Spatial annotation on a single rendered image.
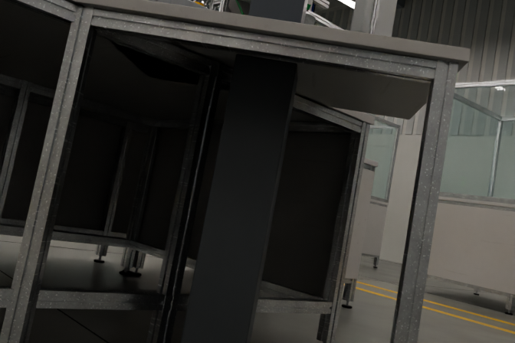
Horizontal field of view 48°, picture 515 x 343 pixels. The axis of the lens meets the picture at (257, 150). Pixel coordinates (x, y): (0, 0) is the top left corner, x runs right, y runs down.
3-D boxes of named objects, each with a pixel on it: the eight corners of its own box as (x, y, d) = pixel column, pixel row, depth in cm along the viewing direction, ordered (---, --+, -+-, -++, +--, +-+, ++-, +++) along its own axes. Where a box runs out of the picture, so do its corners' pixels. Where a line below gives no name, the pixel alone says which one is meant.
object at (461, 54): (469, 61, 121) (471, 48, 121) (64, 0, 130) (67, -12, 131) (409, 119, 190) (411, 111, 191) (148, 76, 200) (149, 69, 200)
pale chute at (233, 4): (273, 50, 195) (280, 40, 193) (241, 37, 188) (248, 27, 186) (252, 6, 214) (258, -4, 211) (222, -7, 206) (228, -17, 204)
